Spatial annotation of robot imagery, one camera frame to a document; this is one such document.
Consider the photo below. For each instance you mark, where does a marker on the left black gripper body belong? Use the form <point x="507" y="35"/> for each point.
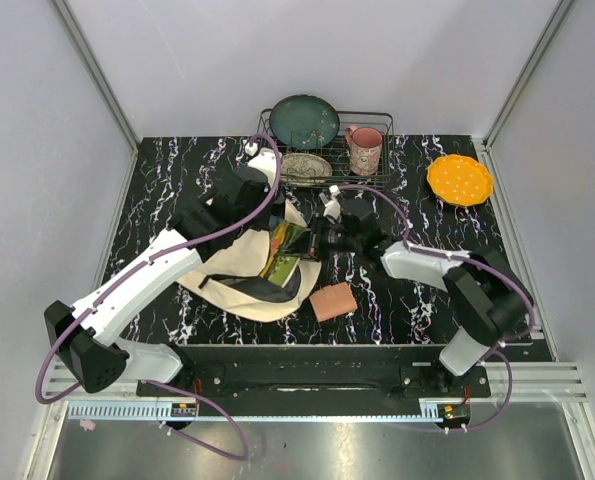
<point x="249" y="214"/>

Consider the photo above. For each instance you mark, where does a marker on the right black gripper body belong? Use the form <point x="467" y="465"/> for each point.
<point x="336" y="238"/>

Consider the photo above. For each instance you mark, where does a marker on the landscape cover thin book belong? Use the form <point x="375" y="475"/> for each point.
<point x="282" y="259"/>

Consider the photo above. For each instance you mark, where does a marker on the cream canvas student bag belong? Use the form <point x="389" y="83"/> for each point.
<point x="231" y="281"/>

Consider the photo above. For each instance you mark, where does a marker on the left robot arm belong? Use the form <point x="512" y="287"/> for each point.
<point x="85" y="336"/>

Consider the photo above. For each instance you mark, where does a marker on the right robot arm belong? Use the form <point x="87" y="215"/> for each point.
<point x="488" y="298"/>

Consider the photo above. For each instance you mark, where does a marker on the patterned beige small plate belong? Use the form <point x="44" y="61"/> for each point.
<point x="304" y="169"/>

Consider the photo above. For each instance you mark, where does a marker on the pink patterned mug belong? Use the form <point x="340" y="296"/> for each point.
<point x="365" y="146"/>

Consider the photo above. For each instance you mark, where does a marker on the dark green ceramic plate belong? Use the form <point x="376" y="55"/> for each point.
<point x="304" y="122"/>

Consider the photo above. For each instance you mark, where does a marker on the orange dotted plate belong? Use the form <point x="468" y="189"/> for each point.
<point x="460" y="180"/>

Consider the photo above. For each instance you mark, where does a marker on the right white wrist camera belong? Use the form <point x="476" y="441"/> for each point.
<point x="332" y="207"/>

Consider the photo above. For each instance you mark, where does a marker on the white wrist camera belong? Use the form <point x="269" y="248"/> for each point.
<point x="332" y="207"/>
<point x="262" y="159"/>

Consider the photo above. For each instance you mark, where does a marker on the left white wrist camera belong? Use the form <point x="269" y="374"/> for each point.
<point x="262" y="159"/>

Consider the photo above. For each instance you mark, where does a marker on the black wire dish rack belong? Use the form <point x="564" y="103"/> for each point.
<point x="336" y="153"/>

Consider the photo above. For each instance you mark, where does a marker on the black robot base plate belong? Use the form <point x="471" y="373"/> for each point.
<point x="324" y="381"/>

